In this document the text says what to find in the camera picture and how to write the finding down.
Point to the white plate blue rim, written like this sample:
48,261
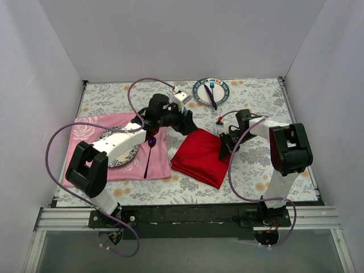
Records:
221,91

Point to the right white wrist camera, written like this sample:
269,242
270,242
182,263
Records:
223,126

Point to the blue floral plate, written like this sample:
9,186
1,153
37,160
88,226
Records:
124,158

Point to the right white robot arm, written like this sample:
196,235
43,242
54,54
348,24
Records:
290,155

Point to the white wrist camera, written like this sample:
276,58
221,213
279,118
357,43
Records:
181,98
223,126

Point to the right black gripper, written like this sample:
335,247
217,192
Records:
228,139

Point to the blue fork on plate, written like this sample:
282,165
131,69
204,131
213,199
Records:
212,87

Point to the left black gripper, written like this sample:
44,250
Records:
182,120

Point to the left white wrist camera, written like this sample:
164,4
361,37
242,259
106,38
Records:
181,98

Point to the purple spoon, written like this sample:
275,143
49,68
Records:
151,143

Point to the red cloth napkin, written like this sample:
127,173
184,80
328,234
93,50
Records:
198,157

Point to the pink floral placemat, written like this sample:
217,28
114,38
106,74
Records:
159,162

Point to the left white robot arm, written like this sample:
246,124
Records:
87,170

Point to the purple knife on plate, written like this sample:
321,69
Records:
214,105

